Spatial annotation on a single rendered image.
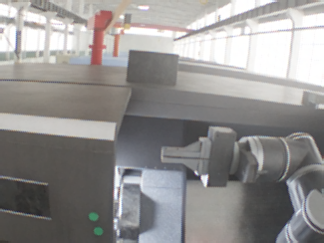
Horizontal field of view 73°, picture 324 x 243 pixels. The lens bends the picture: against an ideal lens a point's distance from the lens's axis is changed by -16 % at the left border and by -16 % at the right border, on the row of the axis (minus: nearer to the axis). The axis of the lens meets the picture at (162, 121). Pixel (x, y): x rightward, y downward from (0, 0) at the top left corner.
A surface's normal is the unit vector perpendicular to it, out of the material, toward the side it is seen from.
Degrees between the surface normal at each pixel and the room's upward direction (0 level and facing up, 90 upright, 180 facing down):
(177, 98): 90
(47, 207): 87
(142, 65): 90
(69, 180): 87
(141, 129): 45
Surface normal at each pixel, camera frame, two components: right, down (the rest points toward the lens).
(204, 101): 0.06, 0.27
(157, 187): 0.11, -0.48
